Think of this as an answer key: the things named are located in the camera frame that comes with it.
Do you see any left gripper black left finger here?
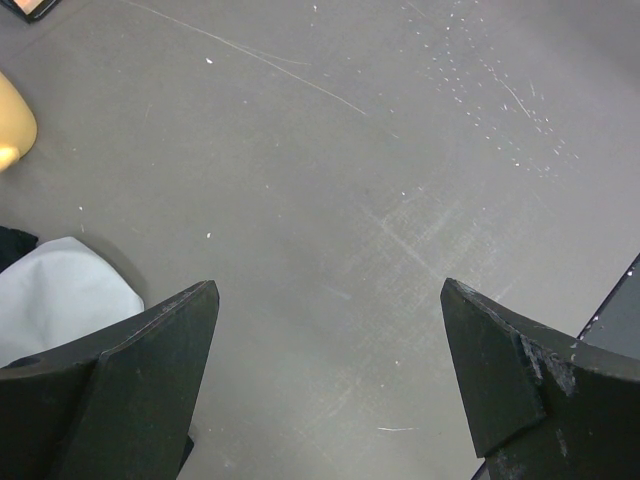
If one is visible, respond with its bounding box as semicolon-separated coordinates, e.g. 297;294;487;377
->
1;280;219;479

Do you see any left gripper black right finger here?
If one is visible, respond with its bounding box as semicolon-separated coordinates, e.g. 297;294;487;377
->
440;278;639;479

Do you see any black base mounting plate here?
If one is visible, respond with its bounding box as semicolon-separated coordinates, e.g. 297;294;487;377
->
578;256;640;359

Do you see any black garment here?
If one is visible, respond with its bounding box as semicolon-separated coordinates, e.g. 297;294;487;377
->
0;226;39;272

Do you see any yellow ceramic mug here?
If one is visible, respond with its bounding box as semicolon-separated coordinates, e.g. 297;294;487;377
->
0;73;37;171

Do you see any black wire wooden shelf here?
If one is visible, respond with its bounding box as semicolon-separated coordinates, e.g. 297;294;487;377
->
1;0;60;24

